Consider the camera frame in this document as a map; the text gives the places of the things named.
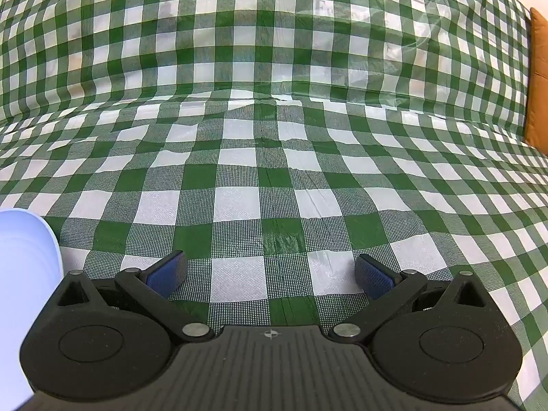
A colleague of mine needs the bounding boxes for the green white checkered tablecloth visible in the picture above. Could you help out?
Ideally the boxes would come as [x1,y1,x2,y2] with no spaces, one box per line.
[0,0,548,411]

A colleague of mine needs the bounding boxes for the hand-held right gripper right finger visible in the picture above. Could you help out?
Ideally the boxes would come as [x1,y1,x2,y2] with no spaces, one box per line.
[327,253,491,345]

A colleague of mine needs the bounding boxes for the white round plate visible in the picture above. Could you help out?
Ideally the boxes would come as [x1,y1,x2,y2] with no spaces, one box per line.
[0,208,65,411]

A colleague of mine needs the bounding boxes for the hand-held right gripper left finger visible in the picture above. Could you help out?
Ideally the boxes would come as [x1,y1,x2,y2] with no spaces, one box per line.
[55,249,215,344]

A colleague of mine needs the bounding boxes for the clear plastic bag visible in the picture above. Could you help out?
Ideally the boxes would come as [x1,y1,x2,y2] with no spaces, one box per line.
[295,0,444,101]

